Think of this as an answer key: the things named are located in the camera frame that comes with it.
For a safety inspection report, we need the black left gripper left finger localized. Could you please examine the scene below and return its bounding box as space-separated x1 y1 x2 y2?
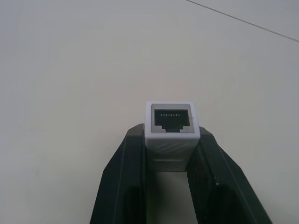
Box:
89 124 159 224

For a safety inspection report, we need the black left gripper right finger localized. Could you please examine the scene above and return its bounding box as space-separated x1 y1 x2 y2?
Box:
186 126 273 224

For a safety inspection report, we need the white RJ45 coupler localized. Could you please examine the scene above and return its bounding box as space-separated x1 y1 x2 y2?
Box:
143 100 201 173

